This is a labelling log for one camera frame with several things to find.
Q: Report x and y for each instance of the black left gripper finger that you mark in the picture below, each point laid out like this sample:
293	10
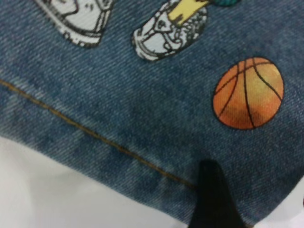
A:
213	202

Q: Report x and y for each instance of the blue denim shorts with print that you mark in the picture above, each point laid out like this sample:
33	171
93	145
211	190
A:
118	95

